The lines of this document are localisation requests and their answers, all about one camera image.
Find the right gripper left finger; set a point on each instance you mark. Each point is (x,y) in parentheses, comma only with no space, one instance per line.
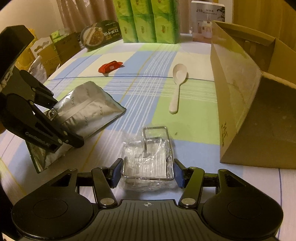
(105,179)

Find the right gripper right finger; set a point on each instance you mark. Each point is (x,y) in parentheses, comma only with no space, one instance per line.
(190,180)

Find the wire rack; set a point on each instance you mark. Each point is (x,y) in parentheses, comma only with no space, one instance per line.
(148,161)

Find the silver foil pouch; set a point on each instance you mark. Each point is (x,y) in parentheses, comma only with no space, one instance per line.
(85,110)

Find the crumpled silver bag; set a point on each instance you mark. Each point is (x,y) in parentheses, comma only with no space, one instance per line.
(37,70)

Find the yellow plastic bag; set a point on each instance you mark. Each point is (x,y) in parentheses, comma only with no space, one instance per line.
(25,59)

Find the small brown cardboard boxes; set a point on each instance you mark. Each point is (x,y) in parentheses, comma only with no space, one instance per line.
(54,54)

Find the red snack packet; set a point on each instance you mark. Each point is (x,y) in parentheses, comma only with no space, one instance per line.
(109,67)

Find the checked tablecloth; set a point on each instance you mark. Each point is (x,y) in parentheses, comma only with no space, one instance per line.
(49,196)

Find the black instant food bowl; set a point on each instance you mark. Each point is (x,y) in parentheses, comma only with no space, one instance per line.
(100,34)

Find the beige window curtain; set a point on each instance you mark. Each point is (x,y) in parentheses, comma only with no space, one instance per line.
(76,15)

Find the white ceramic spoon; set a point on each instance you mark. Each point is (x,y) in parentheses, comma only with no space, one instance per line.
(179,76)

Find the brown cardboard box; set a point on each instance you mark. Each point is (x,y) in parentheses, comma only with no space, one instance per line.
(254,75)

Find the green tissue multipack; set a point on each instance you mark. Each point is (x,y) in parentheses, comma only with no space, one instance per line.
(148,21)

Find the white humidifier product box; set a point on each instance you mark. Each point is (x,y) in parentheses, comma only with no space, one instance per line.
(202,15)

